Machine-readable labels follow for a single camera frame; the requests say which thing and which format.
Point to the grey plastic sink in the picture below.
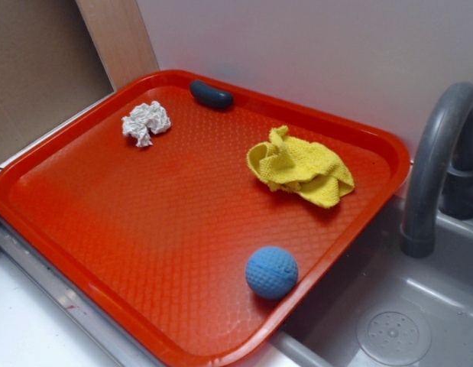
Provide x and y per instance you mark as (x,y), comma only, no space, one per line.
(377,306)

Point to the grey plastic faucet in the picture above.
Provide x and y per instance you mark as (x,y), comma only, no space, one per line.
(441,180)

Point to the dark grey bean-shaped object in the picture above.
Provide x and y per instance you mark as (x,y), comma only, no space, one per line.
(210,96)

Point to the crumpled white paper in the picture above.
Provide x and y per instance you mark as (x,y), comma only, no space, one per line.
(144,121)

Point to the light wooden board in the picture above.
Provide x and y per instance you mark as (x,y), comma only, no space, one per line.
(119,34)

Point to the brown cardboard panel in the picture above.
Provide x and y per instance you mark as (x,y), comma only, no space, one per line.
(49,70)

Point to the yellow cloth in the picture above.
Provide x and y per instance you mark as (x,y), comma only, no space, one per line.
(308,169)

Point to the blue dimpled ball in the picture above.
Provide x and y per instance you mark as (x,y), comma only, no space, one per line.
(271,272)

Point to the red plastic tray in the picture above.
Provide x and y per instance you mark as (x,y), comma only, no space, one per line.
(159,237)

